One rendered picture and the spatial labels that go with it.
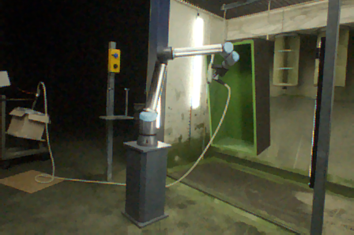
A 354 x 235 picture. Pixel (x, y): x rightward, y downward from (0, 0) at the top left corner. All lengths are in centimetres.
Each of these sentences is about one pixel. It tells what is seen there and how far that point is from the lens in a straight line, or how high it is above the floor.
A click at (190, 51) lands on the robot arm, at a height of 145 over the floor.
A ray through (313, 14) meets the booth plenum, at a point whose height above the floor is 214.
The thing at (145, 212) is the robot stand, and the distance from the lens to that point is 208.
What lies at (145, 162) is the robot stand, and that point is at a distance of 191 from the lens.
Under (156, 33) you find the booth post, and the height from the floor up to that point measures 180.
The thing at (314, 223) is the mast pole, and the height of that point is 42.
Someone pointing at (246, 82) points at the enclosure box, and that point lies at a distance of 288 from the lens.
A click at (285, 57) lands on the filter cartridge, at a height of 165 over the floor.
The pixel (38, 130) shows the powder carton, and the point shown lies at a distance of 384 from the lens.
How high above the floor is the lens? 111
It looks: 3 degrees down
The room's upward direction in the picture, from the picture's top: 3 degrees clockwise
